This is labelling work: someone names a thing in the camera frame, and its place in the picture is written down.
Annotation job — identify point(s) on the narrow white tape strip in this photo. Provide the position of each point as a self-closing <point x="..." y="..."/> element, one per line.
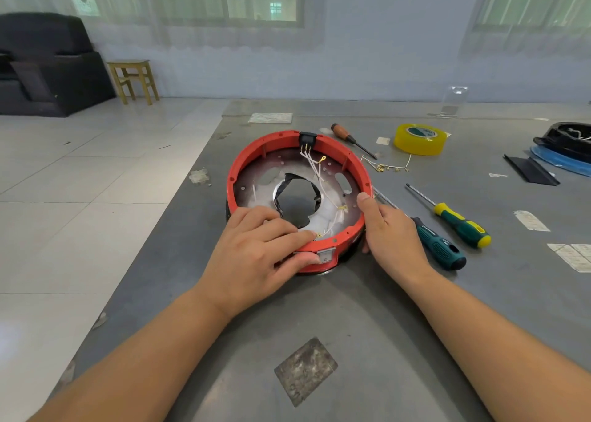
<point x="533" y="220"/>

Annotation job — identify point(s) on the black armchair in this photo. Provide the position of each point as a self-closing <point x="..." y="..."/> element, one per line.
<point x="51" y="66"/>

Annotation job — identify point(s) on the person's right forearm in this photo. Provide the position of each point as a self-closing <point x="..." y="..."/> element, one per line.
<point x="508" y="352"/>

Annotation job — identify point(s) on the yellow tape roll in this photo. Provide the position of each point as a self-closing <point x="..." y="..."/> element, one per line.
<point x="406" y="146"/>

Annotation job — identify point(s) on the person's left hand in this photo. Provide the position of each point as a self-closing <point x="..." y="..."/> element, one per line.
<point x="249" y="269"/>

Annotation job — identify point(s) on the red round appliance base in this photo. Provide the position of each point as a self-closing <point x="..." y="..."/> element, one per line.
<point x="242" y="172"/>

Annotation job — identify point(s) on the black round appliance part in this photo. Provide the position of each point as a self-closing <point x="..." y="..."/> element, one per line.
<point x="568" y="140"/>

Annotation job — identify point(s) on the wide white tape strips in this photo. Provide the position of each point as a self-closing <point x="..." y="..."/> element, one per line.
<point x="572" y="257"/>

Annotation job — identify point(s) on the white paper sheet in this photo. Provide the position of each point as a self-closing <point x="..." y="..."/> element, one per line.
<point x="270" y="118"/>

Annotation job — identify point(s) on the person's right hand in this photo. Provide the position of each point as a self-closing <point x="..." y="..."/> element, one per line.
<point x="392" y="241"/>

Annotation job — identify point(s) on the black flat plate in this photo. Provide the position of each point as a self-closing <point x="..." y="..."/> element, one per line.
<point x="533" y="170"/>

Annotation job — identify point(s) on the small wooden stool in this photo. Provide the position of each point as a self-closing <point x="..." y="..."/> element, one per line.
<point x="131" y="66"/>

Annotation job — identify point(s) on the person's left forearm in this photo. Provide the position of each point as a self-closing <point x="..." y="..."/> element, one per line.
<point x="129" y="371"/>

